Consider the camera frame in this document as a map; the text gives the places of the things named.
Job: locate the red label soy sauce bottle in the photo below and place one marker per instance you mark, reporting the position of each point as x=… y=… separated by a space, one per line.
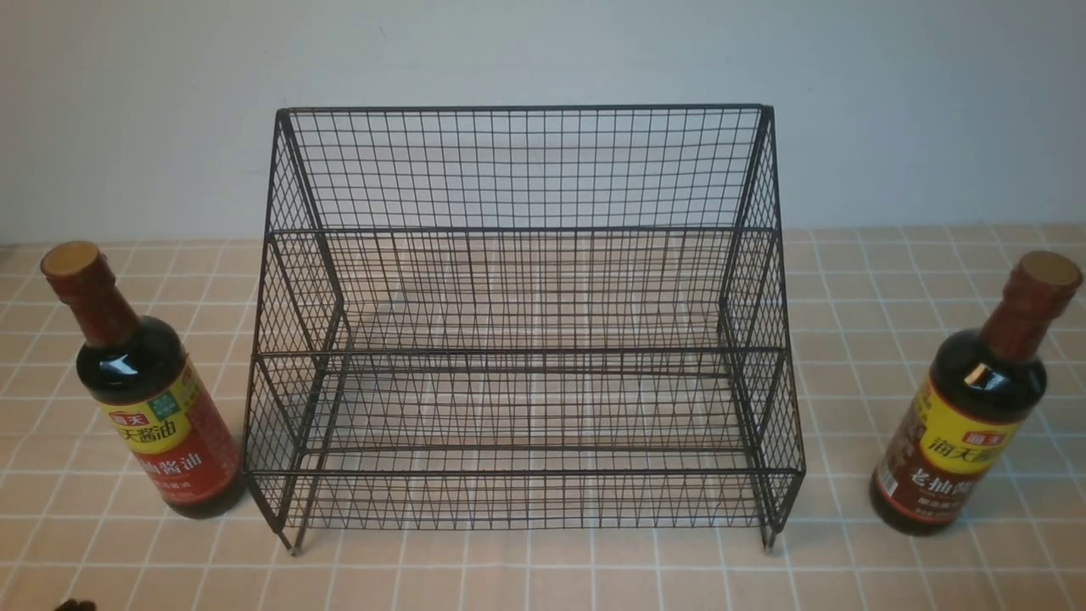
x=140 y=374

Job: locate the brown label soy sauce bottle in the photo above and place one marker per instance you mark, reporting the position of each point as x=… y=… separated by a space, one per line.
x=980 y=388

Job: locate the black wire mesh rack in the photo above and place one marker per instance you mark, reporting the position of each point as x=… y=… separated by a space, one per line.
x=523 y=318

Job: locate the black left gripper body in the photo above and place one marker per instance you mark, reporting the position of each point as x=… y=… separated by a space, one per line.
x=72 y=604

